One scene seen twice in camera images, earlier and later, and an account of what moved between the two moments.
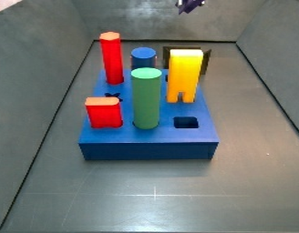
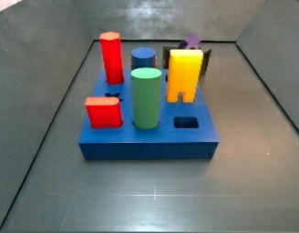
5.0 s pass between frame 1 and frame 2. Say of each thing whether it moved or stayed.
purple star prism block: moved
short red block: stayed
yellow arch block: stayed
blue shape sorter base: stayed
